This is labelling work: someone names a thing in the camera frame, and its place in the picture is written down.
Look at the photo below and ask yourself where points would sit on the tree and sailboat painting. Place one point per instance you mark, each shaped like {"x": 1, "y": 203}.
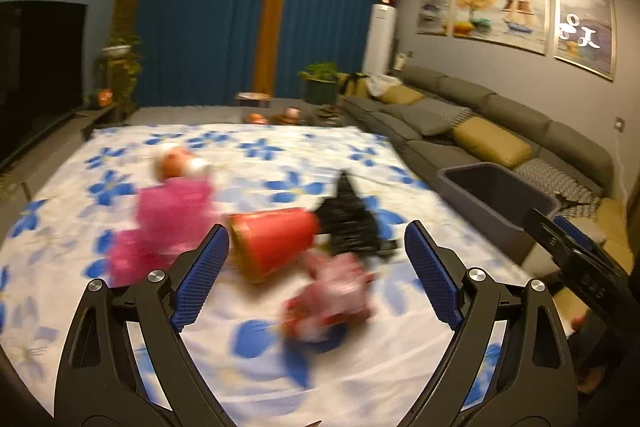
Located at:
{"x": 500, "y": 14}

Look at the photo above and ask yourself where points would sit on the red cylindrical can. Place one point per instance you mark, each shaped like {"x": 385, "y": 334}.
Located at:
{"x": 275, "y": 237}

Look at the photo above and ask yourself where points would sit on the black white patterned cushion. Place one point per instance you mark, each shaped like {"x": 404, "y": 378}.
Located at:
{"x": 455, "y": 114}
{"x": 555, "y": 179}

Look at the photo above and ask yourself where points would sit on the printed cardboard box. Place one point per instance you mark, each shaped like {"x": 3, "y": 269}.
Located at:
{"x": 252, "y": 98}

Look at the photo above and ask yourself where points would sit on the small yellow cushion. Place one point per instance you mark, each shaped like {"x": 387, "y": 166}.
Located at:
{"x": 400, "y": 96}

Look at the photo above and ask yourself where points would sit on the orange white ball toy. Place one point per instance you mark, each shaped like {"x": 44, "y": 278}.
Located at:
{"x": 177, "y": 164}

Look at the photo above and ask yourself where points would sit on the white cloth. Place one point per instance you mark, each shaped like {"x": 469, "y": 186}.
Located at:
{"x": 385, "y": 83}

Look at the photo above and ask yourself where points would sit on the orange curtain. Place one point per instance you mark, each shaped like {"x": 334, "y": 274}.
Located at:
{"x": 272, "y": 17}

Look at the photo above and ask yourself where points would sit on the black television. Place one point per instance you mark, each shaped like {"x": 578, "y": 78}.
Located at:
{"x": 35, "y": 77}

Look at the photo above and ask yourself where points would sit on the white standing air conditioner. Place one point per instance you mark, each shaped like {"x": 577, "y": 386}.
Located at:
{"x": 378, "y": 39}

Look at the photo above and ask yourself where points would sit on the white plastic bottle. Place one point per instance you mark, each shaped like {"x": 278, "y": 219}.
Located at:
{"x": 400, "y": 62}

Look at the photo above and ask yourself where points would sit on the narrow landscape painting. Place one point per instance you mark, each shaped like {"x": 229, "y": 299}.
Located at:
{"x": 435, "y": 9}

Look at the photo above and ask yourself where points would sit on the orange glowing device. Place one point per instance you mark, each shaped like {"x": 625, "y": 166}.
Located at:
{"x": 102, "y": 99}

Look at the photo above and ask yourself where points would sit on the grey plastic bin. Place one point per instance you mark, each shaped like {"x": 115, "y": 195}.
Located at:
{"x": 475, "y": 212}

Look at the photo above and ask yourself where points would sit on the large yellow cushion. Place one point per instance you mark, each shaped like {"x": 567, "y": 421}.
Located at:
{"x": 492, "y": 142}

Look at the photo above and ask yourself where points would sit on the pink pig toy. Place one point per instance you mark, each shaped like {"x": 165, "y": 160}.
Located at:
{"x": 330, "y": 292}

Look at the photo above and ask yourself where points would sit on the mountain landscape painting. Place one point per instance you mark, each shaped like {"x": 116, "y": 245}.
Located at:
{"x": 585, "y": 27}

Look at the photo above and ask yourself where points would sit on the potted plant dark pot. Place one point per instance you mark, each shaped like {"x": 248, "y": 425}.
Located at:
{"x": 320, "y": 82}

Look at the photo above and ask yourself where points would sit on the blue curtain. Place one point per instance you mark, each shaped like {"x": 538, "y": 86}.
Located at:
{"x": 335, "y": 17}
{"x": 200, "y": 22}

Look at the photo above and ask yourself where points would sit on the grey sofa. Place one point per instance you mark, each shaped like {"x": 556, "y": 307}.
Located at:
{"x": 540, "y": 127}

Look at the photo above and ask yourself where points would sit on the black toy figure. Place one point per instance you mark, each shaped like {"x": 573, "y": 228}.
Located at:
{"x": 350, "y": 217}

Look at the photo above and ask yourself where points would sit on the wall socket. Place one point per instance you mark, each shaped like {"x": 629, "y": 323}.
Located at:
{"x": 620, "y": 124}

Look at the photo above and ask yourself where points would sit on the trailing plant on stand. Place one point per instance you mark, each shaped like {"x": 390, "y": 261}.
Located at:
{"x": 120, "y": 57}

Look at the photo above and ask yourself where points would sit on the white blue floral blanket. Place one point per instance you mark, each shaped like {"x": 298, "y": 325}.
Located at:
{"x": 260, "y": 357}

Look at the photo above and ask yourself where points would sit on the dark garment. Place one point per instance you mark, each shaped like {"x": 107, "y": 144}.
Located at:
{"x": 356, "y": 84}

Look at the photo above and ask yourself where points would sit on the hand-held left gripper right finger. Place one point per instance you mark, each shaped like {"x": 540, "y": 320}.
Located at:
{"x": 432, "y": 277}

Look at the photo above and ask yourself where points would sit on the brown tray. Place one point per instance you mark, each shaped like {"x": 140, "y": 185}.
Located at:
{"x": 327, "y": 111}

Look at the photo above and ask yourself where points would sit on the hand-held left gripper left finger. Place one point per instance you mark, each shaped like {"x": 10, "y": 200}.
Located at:
{"x": 200, "y": 277}

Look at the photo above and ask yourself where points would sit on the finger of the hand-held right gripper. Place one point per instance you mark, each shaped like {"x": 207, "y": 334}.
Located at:
{"x": 575, "y": 231}
{"x": 542, "y": 227}

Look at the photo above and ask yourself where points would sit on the brown wooden panel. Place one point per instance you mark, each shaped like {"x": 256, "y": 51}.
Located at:
{"x": 131, "y": 22}

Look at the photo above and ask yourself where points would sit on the dark grey cushion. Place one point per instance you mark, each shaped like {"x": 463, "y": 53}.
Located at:
{"x": 415, "y": 119}

